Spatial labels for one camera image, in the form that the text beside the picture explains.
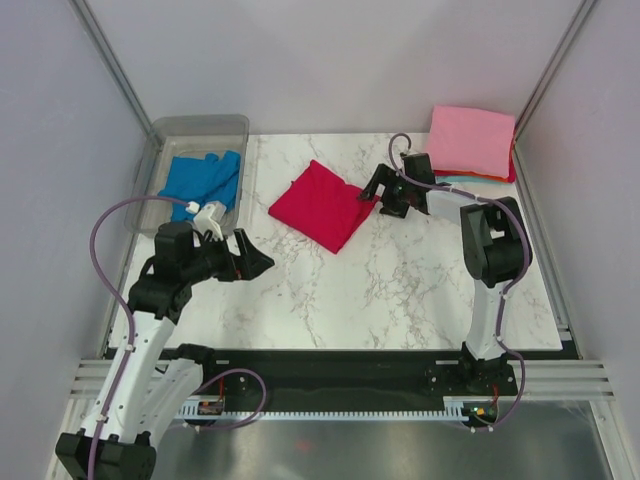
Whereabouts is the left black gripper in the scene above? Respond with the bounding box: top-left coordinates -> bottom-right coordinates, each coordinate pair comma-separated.
182,229 -> 273,285

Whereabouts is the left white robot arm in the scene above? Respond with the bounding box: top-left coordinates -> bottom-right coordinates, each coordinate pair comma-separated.
55,222 -> 275,479

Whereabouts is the right aluminium frame post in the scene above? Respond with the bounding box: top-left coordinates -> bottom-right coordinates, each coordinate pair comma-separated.
515,0 -> 600,140

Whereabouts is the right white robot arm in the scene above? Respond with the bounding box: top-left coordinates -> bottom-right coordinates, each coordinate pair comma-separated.
358,154 -> 532,394

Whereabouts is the clear plastic bin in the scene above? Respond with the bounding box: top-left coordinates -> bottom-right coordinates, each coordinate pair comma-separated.
132,114 -> 250,235

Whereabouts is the left aluminium frame post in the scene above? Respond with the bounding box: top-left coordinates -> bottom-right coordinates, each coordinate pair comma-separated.
69,0 -> 159,144

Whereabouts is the aluminium frame post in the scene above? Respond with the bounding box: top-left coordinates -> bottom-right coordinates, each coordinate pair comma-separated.
69,0 -> 159,144
515,0 -> 600,140

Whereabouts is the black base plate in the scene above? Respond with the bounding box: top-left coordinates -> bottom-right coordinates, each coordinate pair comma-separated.
159,348 -> 521,414

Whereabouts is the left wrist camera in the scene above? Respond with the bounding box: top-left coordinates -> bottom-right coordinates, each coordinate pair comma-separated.
186,201 -> 226,241

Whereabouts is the blue t shirt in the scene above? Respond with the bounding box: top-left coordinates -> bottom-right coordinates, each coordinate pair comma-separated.
159,151 -> 241,213

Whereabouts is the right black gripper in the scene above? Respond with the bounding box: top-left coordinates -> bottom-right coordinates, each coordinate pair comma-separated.
356,164 -> 413,220

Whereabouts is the red t shirt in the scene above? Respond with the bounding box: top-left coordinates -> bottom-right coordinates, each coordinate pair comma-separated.
268,159 -> 380,254

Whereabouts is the teal folded t shirt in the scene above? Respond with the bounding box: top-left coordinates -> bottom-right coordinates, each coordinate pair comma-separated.
436,175 -> 485,184

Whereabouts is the white slotted cable duct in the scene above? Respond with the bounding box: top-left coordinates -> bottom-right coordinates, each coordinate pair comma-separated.
174,396 -> 497,422

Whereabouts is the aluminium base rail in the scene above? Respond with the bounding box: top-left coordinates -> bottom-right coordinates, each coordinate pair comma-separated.
69,360 -> 614,401

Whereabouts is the pink folded t shirt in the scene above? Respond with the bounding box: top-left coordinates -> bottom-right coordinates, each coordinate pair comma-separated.
425,105 -> 515,183

